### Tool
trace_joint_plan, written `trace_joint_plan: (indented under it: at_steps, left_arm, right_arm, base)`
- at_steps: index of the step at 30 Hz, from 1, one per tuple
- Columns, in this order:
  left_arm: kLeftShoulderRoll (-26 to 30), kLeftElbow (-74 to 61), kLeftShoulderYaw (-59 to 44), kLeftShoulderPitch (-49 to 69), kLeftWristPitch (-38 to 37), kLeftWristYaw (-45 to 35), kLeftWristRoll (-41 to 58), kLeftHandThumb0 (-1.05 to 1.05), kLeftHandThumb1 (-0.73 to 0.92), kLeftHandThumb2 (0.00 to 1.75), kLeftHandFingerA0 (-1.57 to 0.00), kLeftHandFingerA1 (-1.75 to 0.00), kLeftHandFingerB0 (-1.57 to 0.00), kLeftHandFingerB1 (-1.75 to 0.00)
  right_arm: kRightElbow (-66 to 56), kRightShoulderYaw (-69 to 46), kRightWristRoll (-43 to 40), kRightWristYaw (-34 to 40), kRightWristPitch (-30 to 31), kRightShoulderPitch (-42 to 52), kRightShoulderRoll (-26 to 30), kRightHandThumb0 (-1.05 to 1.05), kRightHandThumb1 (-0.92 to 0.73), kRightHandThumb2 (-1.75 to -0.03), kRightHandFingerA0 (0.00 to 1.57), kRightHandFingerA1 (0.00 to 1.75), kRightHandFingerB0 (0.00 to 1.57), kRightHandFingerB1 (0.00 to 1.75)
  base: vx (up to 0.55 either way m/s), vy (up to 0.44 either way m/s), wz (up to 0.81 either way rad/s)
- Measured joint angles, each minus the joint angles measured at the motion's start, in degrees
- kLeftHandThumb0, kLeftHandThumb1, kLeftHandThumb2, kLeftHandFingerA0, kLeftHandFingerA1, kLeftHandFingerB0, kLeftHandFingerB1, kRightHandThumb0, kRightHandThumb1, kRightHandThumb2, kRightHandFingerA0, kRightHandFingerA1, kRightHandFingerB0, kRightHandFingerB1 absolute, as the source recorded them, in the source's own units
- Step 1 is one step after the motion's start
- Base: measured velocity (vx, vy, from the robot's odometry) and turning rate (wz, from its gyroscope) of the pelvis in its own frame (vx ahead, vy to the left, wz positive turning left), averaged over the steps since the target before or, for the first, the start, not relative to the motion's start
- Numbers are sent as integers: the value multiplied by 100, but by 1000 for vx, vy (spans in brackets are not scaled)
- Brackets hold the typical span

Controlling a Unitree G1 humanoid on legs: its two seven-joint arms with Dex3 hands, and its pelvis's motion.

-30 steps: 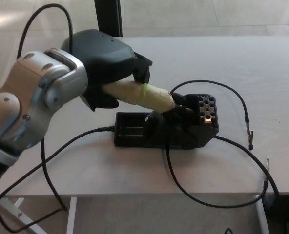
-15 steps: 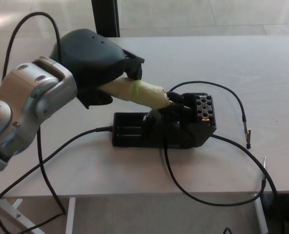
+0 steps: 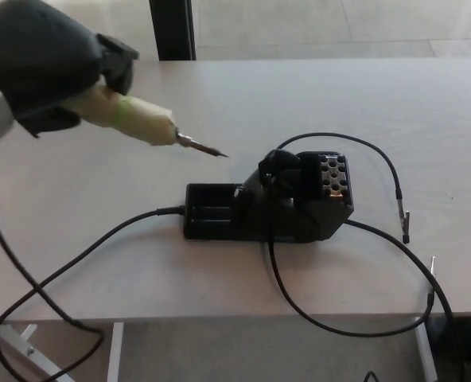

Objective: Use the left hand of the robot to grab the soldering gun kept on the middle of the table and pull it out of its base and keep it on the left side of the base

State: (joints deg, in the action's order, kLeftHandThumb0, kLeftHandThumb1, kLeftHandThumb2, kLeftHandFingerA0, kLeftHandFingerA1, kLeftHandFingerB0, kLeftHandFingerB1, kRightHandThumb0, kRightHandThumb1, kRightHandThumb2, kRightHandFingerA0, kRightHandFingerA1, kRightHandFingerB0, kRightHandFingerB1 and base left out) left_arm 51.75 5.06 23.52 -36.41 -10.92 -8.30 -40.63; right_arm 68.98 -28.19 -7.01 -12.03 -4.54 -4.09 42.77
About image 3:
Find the black soldering iron base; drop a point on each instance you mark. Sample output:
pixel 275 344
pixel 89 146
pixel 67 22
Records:
pixel 255 215

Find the white table leg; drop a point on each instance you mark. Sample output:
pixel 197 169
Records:
pixel 426 354
pixel 116 354

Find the dark object under table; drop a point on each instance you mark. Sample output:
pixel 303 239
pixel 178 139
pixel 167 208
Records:
pixel 464 350

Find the black vertical pillar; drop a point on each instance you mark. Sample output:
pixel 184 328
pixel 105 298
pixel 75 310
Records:
pixel 172 30

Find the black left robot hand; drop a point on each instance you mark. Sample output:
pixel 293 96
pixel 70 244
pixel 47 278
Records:
pixel 36 59

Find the white diagonal table brace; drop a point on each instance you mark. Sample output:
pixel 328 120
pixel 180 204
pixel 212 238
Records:
pixel 20 350

